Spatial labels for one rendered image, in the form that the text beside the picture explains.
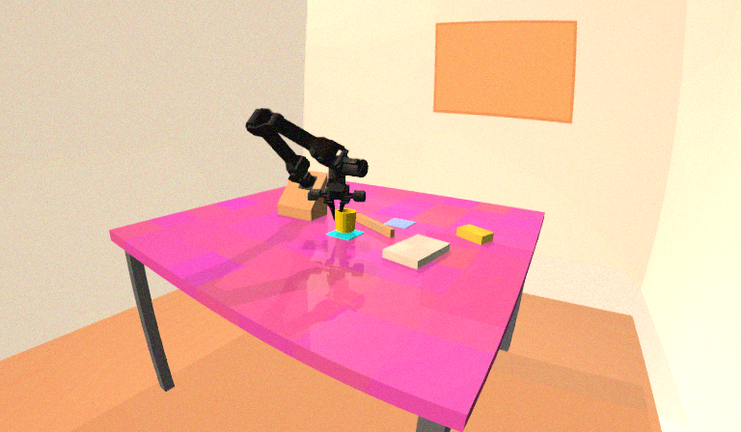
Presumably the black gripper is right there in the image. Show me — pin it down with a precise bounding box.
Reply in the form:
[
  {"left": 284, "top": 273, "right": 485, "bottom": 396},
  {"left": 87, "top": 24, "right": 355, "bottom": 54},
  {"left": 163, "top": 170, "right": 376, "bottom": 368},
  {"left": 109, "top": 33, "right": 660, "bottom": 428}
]
[{"left": 308, "top": 175, "right": 366, "bottom": 221}]

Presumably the cream flat rectangular panel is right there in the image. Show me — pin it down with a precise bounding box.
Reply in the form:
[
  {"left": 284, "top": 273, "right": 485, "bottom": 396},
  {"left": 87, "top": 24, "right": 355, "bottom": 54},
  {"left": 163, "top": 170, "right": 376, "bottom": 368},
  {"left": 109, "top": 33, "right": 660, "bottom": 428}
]
[{"left": 382, "top": 234, "right": 451, "bottom": 269}]

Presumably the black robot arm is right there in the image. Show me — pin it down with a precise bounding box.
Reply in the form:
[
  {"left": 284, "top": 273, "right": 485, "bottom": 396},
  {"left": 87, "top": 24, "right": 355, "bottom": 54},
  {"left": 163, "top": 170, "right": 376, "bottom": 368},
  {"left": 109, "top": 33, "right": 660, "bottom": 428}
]
[{"left": 246, "top": 108, "right": 369, "bottom": 201}]

